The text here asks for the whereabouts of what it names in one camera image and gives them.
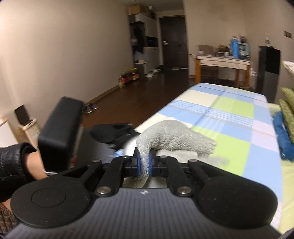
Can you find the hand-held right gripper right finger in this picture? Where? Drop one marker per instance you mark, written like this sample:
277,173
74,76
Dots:
151,165

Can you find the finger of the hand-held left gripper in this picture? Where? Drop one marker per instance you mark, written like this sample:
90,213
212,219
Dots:
125,132

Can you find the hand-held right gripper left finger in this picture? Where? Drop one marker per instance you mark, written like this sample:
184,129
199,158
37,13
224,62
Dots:
138,163

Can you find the green fluffy cleaning cloth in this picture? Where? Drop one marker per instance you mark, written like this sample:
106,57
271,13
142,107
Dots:
174,137

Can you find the dark tablet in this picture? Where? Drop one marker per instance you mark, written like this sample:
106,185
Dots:
21,115

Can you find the row of floor bottles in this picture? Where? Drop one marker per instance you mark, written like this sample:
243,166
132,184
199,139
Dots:
128,77

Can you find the white sneaker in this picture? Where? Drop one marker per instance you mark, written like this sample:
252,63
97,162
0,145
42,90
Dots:
150,74

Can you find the straw hat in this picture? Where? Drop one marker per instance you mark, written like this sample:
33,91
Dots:
141,61

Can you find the grey shoe cabinet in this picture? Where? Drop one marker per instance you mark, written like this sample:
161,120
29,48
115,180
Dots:
151,55

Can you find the brown quilted cushion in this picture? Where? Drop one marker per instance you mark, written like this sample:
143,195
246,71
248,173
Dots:
7,218

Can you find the dark entrance door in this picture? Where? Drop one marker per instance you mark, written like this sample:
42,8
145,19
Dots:
174,41

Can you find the wooden desk with white top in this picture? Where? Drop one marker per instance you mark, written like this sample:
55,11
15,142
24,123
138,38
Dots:
220,61

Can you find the brown cardboard box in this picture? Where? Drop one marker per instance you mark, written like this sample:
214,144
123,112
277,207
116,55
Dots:
134,10

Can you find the blue cloth bundle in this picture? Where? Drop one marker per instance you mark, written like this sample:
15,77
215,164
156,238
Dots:
282,137

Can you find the blue thermos flask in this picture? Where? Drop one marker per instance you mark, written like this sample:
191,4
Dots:
234,48

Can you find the teal mini oven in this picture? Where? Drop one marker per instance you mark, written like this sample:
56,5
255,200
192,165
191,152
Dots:
244,50

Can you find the green chevron pillow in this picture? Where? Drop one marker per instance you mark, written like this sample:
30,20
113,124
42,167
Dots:
288,115
289,94

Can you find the tall black cabinet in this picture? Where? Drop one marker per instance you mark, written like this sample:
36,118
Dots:
267,69

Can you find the clear water bottle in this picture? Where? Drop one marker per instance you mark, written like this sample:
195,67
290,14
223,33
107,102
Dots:
267,41

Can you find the white crackle pattern pillow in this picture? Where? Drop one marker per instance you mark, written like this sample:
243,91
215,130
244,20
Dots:
289,66

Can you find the dark wall switch plate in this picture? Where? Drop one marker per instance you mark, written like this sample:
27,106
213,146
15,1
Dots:
287,34

